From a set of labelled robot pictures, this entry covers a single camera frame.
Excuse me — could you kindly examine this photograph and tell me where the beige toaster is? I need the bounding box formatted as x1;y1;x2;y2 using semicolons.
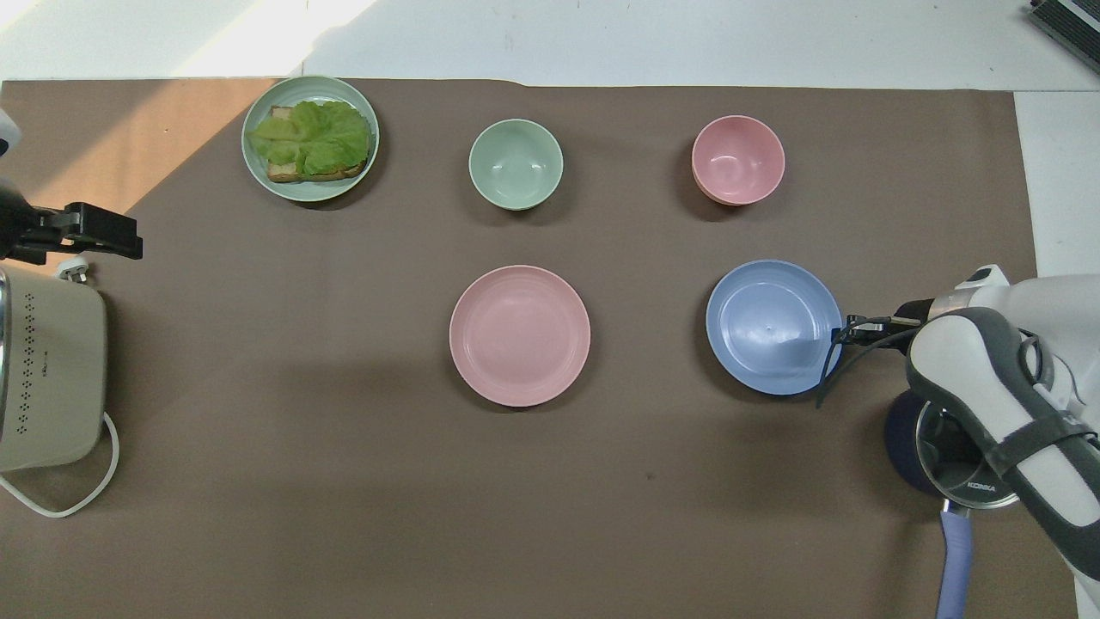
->
0;265;109;473

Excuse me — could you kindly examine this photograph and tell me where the grey ribbed device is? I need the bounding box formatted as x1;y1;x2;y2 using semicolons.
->
1029;0;1100;52

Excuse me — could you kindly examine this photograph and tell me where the black cable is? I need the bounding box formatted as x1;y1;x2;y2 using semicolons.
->
815;314;920;410

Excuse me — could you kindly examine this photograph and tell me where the green lettuce leaf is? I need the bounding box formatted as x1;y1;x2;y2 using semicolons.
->
248;100;374;176

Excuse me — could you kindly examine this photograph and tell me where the dark blue frying pan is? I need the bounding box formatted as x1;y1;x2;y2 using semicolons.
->
883;390;1025;619

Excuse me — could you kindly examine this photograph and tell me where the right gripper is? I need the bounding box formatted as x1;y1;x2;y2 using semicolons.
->
877;297;938;333

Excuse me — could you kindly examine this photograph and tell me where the toast slice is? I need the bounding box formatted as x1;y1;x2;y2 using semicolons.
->
266;105;371;184

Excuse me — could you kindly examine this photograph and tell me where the light green plate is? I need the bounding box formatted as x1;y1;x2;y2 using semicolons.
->
241;76;381;204

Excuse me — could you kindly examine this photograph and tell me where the blue plate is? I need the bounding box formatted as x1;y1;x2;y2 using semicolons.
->
706;260;844;397

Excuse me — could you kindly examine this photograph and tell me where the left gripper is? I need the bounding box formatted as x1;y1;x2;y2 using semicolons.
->
0;184;144;266

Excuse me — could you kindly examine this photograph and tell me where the pink bowl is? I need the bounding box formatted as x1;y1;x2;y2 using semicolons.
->
691;115;786;207

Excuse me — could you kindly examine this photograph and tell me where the light green bowl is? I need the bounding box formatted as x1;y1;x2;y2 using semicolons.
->
468;119;565;211

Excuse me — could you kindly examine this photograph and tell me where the glass pan lid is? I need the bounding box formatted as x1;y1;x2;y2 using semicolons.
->
914;399;1022;511

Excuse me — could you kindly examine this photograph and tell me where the pink plate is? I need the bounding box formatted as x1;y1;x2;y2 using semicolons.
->
449;265;592;408

